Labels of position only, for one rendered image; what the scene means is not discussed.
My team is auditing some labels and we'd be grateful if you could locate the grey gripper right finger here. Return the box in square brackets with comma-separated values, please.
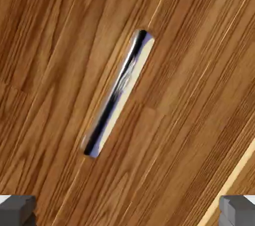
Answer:
[219, 195, 255, 226]

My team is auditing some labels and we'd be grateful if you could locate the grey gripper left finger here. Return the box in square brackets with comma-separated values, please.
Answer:
[0, 195, 37, 226]

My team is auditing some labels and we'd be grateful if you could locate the wooden drawer front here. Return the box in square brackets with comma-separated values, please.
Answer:
[0, 0, 255, 226]

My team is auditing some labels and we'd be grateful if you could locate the curved silver metal handle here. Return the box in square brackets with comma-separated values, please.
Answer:
[80, 28, 156, 159]

